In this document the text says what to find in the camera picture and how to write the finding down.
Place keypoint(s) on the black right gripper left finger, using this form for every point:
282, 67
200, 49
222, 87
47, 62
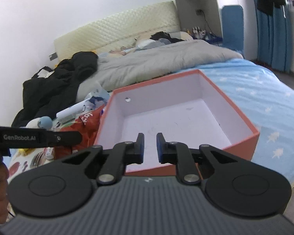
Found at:
108, 166

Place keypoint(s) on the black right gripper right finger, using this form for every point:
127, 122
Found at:
192, 165

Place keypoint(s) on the red snack packet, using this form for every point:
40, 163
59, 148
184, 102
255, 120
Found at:
88, 125

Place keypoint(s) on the fruit print tablecloth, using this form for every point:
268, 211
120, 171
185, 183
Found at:
22, 160

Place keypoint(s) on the white and blue plush bird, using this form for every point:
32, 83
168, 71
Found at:
44, 122

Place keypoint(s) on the orange open cardboard box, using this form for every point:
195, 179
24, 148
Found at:
186, 107

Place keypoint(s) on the white cylindrical bottle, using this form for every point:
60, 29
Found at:
71, 112

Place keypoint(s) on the blue white plastic bag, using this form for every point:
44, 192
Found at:
96, 99

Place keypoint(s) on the black clothes pile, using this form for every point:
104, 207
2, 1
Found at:
48, 96

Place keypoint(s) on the grey quilt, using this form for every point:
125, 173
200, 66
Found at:
117, 71

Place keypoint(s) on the cream padded headboard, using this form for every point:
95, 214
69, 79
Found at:
119, 30

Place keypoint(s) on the blue chair back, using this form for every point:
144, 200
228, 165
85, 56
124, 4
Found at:
233, 27

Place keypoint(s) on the blue curtain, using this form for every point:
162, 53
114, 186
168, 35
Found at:
275, 46

